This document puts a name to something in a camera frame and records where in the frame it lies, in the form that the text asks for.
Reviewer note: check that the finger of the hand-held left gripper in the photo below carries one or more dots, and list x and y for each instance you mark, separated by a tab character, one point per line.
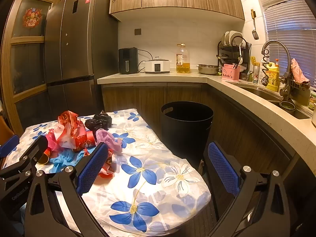
34	148
8	144

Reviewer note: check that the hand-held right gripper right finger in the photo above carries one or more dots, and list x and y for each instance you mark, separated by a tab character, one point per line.
222	167

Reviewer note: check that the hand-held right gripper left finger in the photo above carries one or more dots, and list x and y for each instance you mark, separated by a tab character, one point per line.
91	167

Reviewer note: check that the red printed wrapper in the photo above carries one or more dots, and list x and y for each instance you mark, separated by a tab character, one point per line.
107	167

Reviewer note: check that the pink plastic bag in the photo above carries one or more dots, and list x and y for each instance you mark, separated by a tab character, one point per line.
53	140

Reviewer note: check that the red printed paper cup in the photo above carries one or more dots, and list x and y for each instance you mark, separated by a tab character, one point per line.
85	140

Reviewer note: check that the blue rubber glove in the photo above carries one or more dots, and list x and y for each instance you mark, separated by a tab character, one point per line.
61	161

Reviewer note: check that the lilac plastic bag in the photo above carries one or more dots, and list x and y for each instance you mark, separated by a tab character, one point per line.
106	138

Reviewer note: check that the red plastic bag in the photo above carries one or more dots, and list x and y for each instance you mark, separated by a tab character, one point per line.
68	118

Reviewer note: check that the black plastic bag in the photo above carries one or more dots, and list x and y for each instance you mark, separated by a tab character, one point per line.
98	123

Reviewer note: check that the black round waste bin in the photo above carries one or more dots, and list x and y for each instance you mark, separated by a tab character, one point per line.
185	133

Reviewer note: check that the blue floral tablecloth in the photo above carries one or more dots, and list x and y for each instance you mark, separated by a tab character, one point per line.
148	177

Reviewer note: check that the stainless steel sink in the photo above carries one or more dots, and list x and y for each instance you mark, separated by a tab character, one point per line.
261	93

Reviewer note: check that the sink strainer basket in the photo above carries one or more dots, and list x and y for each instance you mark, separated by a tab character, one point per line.
287	106

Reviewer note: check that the wooden door with glass panes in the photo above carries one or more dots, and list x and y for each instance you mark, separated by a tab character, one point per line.
27	54

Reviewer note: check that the pink utensil holder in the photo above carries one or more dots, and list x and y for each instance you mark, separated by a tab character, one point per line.
230	74

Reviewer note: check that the silver drink can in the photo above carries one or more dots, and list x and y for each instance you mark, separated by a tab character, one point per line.
256	75

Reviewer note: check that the stainless steel basin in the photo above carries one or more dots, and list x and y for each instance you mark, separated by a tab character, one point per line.
208	69

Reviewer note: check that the yellow detergent bottle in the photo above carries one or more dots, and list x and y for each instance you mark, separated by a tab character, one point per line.
274	79

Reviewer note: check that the yellow scrubber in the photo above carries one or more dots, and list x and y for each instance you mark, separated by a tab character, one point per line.
253	61

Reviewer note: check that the cooking oil bottle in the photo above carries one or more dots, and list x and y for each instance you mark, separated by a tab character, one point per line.
183	61

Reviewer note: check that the black air fryer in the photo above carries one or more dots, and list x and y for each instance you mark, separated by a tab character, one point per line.
127	60

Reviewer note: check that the black dish rack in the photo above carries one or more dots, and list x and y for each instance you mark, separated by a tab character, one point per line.
227	53

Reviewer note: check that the white ladle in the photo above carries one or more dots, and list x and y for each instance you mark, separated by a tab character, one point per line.
240	54

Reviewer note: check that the dark steel refrigerator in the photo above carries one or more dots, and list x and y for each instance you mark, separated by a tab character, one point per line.
81	42

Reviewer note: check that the white electric cooker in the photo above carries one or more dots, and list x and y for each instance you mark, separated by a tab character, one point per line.
157	66

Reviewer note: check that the pink dish cloth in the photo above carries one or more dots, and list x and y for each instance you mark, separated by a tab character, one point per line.
298	71

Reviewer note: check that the red round door decoration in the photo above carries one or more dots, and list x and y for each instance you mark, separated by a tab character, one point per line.
32	17

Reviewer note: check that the white plate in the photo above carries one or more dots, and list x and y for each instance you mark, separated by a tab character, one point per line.
225	38
235	35

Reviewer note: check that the steel kitchen faucet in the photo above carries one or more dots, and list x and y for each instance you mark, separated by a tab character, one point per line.
274	42

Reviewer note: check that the hanging metal spatula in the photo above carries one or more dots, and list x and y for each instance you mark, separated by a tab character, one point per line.
255	33

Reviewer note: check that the white window blinds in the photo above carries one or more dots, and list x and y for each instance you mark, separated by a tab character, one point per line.
291	24

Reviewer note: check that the dark wall socket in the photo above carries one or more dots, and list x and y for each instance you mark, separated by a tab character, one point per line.
138	31

